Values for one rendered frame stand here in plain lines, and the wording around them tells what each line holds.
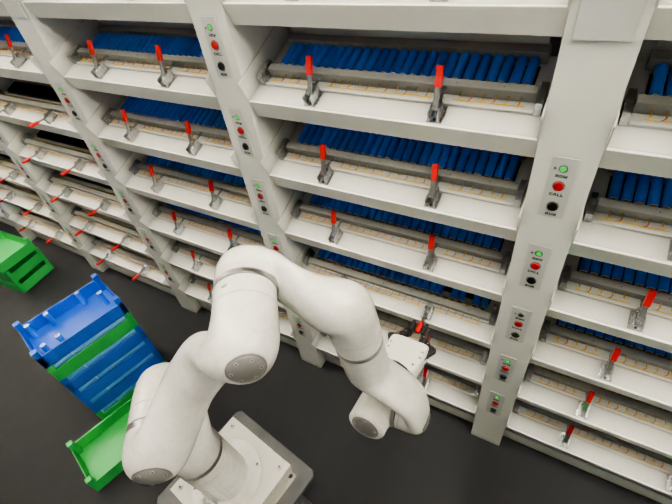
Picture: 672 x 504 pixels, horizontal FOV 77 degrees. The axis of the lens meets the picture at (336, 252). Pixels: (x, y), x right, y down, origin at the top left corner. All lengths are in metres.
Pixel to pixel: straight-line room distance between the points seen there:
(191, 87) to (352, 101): 0.44
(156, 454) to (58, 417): 1.27
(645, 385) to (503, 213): 0.54
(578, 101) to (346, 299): 0.45
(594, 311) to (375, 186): 0.53
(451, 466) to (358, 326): 1.00
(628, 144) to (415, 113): 0.34
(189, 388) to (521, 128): 0.70
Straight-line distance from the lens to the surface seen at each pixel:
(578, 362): 1.20
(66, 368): 1.74
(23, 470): 2.09
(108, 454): 1.92
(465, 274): 1.05
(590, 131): 0.77
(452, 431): 1.65
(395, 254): 1.09
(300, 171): 1.07
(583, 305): 1.04
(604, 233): 0.91
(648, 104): 0.82
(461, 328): 1.19
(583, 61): 0.73
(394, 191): 0.96
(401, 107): 0.86
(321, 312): 0.64
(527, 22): 0.73
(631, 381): 1.21
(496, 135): 0.79
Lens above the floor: 1.50
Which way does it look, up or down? 43 degrees down
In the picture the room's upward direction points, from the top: 10 degrees counter-clockwise
